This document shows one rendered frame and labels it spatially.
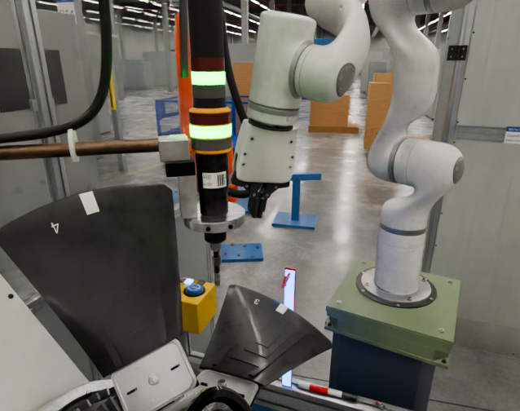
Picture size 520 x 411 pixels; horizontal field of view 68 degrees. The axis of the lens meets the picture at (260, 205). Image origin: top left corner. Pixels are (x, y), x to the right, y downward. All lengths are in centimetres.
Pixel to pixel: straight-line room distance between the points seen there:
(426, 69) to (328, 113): 872
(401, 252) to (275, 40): 68
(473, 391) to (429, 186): 167
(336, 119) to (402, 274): 866
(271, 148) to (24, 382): 51
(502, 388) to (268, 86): 224
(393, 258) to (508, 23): 140
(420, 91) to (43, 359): 89
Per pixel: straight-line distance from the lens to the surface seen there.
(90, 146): 41
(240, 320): 71
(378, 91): 790
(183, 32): 42
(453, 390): 246
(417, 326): 105
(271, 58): 59
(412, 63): 96
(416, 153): 100
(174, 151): 40
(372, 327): 106
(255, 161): 64
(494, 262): 245
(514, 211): 235
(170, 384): 53
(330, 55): 57
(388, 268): 111
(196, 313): 97
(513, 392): 259
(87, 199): 57
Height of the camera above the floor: 161
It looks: 21 degrees down
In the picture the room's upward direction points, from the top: straight up
